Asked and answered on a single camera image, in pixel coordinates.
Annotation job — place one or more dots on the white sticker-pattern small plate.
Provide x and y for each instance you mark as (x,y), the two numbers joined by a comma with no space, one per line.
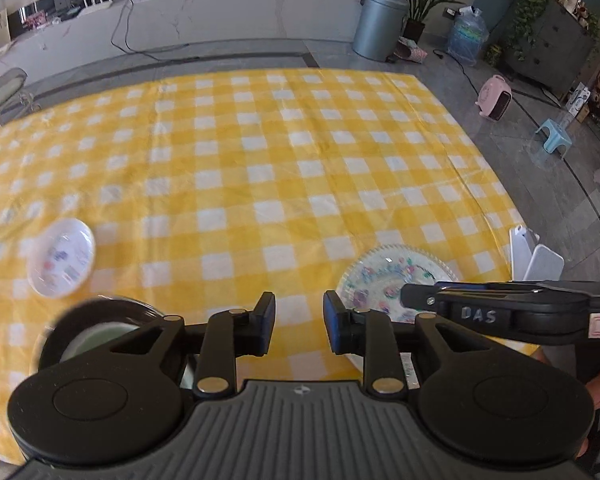
(61,258)

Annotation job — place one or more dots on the pink small heater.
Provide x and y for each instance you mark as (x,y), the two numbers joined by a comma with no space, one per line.
(494,98)

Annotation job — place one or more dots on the white floral painted plate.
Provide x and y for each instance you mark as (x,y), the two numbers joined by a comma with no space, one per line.
(380,284)

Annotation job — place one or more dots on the blue water jug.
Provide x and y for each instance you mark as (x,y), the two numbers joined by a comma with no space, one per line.
(467,35)

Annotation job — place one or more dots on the white grey phone stand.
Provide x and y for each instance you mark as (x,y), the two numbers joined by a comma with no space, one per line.
(530,259)

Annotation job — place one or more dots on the light blue plastic stool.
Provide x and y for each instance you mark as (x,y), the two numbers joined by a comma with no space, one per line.
(556,138)

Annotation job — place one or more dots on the grey round chair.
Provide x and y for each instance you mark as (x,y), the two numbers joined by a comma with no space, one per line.
(12,84)

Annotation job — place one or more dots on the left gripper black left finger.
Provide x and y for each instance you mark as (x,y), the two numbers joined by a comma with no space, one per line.
(227,336)

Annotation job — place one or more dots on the grey metal trash bin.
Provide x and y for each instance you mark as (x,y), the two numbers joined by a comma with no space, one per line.
(379,28)

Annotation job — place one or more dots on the green ceramic bowl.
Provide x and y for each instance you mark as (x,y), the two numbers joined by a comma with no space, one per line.
(96,335)

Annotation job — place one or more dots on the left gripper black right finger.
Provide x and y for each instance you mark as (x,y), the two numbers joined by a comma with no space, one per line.
(369,335)

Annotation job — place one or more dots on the grey drawer cabinet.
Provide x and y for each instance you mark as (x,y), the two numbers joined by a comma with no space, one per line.
(551,50)

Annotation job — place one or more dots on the yellow white checkered tablecloth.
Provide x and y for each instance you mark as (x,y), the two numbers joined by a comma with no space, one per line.
(204,191)

